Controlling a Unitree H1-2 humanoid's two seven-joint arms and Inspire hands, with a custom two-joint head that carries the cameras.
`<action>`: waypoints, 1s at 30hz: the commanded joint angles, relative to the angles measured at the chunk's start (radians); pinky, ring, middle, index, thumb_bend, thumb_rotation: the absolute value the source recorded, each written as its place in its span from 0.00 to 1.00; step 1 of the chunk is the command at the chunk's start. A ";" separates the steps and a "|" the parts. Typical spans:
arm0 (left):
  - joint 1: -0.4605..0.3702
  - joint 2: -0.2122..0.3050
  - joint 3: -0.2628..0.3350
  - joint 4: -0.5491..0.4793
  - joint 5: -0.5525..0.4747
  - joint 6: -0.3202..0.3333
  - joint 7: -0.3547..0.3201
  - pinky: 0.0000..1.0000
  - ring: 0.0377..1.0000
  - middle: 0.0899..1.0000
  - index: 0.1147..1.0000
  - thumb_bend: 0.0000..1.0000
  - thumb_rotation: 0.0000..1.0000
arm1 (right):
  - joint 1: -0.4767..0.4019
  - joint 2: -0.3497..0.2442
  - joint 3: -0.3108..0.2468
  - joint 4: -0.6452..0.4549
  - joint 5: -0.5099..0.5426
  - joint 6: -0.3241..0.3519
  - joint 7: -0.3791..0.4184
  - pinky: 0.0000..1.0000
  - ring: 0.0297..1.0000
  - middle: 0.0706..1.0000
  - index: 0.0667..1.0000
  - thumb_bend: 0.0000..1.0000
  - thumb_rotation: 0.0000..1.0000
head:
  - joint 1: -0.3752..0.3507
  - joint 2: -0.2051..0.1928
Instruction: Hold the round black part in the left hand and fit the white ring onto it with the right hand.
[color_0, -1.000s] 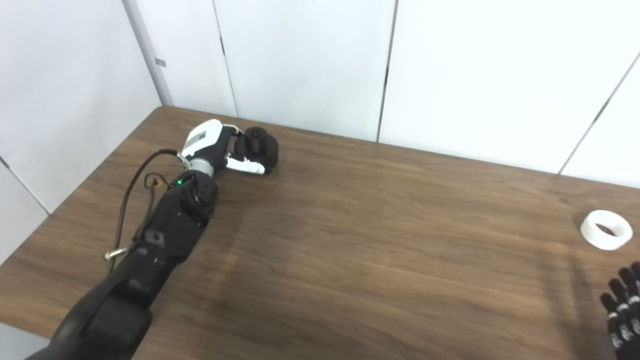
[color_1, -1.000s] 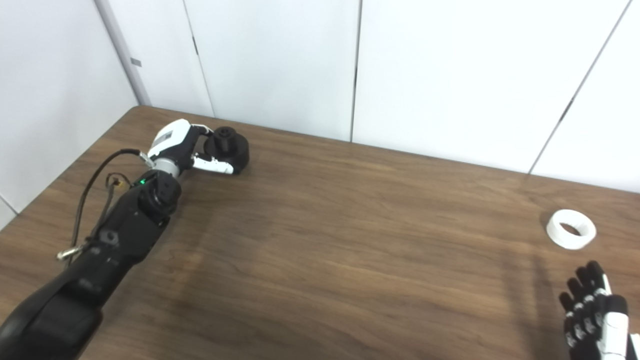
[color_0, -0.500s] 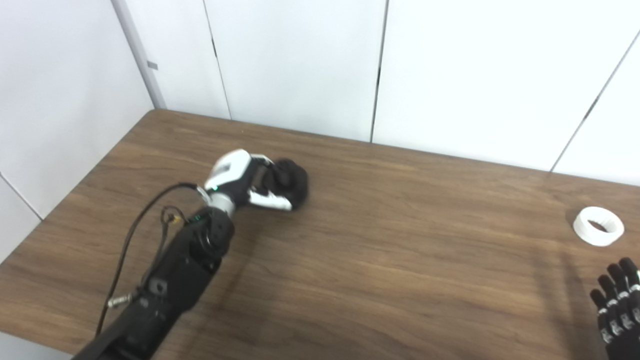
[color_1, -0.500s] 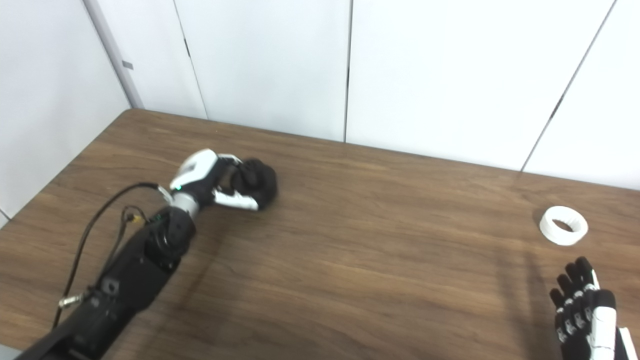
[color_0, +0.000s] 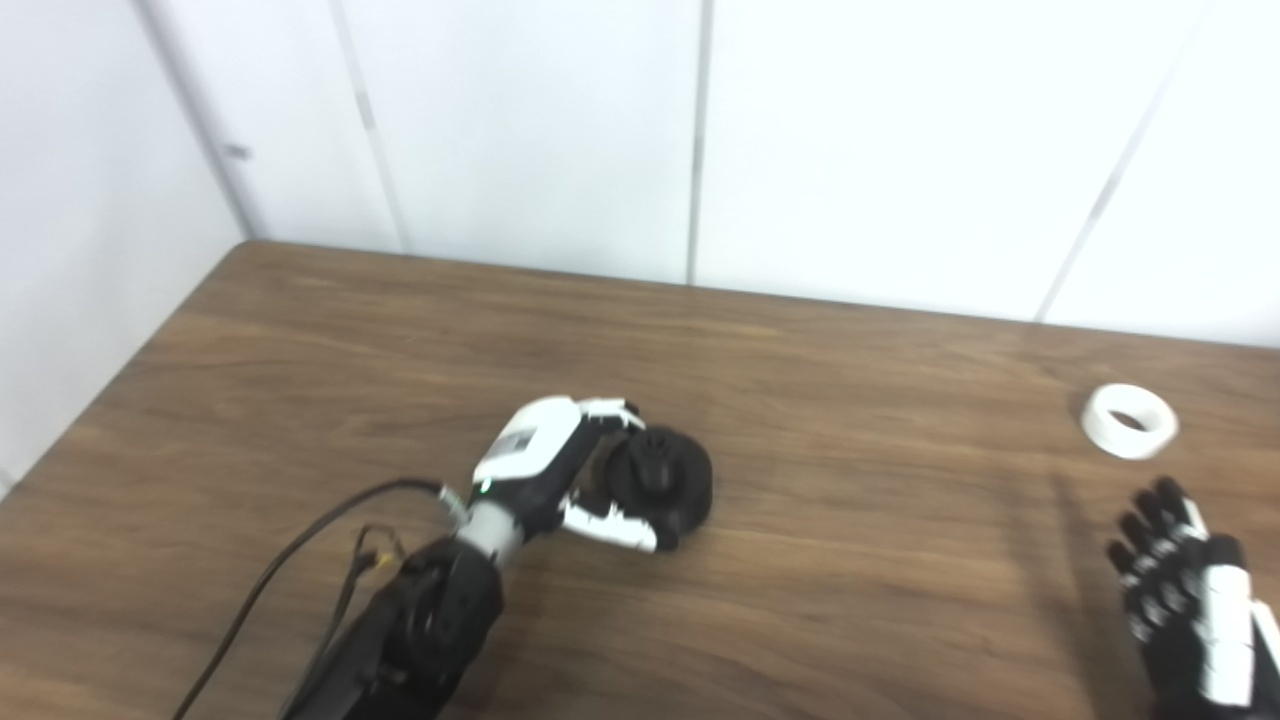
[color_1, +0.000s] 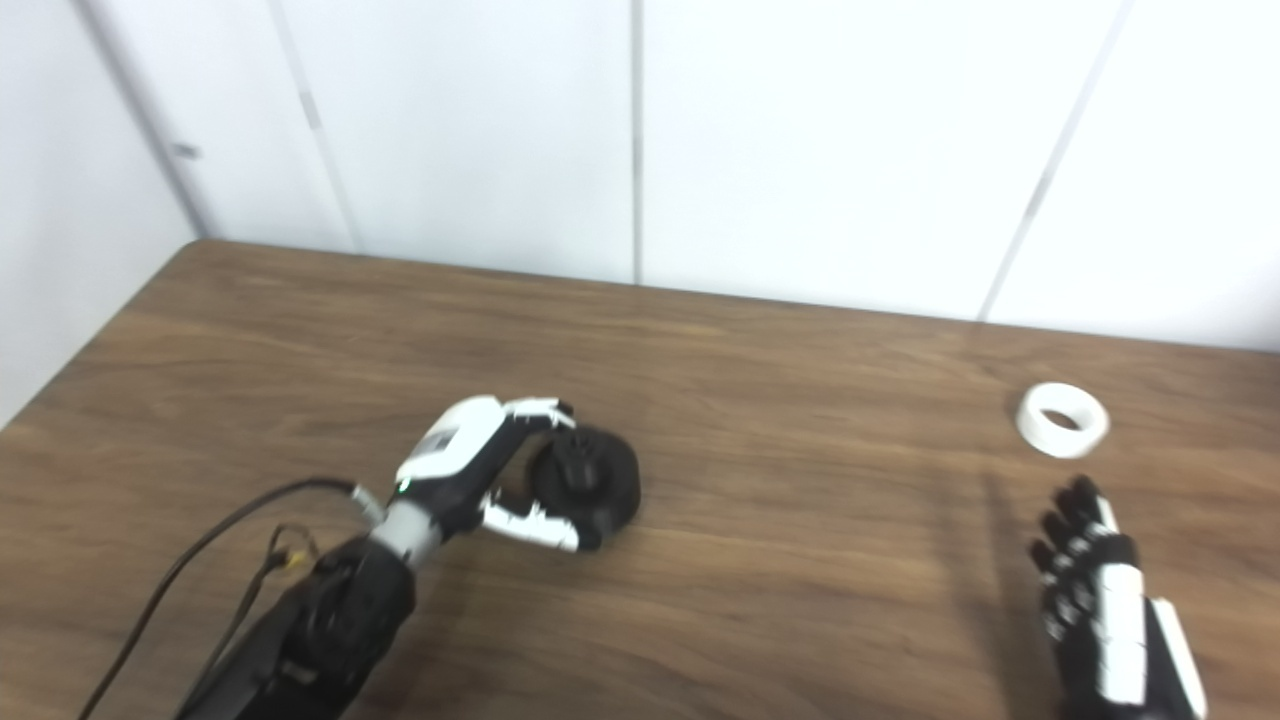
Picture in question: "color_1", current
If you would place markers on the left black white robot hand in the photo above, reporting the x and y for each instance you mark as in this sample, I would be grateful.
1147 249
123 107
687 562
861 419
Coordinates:
455 445

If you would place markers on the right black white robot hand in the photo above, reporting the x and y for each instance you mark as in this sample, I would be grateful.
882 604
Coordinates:
1115 640

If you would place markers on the round black plastic part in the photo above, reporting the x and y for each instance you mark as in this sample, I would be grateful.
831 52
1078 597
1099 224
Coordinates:
615 485

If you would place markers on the small gray wall tag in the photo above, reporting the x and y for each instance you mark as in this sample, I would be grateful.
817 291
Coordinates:
186 151

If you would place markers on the gray wall corner post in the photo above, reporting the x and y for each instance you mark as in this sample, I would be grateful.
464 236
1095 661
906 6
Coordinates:
150 130

